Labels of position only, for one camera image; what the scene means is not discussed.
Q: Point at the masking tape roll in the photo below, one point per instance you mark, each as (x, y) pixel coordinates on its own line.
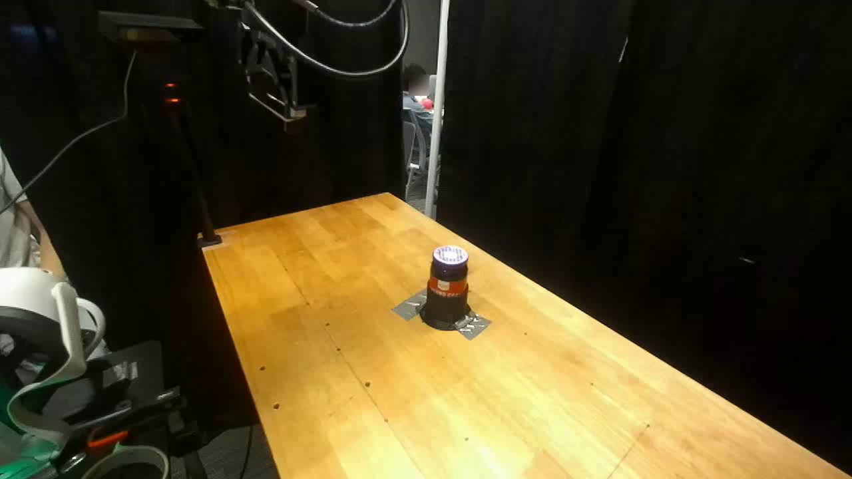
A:
(135, 453)

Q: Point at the white vertical pole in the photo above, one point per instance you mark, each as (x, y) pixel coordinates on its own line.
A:
(439, 107)

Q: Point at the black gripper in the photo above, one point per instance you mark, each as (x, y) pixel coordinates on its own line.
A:
(268, 50)

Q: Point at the black tripod stand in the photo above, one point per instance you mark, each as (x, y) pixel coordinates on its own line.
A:
(192, 168)

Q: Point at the person with dark hair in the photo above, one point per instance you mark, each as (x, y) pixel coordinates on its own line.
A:
(413, 103)

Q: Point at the black curtain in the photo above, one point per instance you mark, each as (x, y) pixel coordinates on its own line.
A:
(676, 135)

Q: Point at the person in grey shirt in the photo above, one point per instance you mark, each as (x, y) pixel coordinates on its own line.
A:
(6, 223)

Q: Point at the black box on stand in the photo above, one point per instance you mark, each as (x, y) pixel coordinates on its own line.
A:
(150, 26)

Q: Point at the grey duct tape strip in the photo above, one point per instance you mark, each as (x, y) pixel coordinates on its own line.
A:
(409, 307)

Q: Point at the black metal plate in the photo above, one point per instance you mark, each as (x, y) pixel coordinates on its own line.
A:
(135, 373)

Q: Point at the bare forearm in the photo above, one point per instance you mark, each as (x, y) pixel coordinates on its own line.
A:
(41, 246)

